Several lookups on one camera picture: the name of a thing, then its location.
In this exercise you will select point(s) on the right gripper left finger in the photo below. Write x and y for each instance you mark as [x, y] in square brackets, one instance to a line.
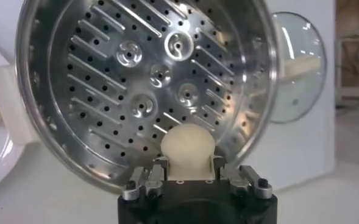
[154, 179]

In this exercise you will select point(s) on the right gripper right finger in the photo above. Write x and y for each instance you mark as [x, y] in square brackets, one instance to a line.
[246, 179]

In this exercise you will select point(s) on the white steamed baozi bun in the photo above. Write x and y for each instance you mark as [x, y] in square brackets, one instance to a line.
[188, 149]

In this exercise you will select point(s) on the stainless steel steamer basket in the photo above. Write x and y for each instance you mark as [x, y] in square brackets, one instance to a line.
[106, 76]

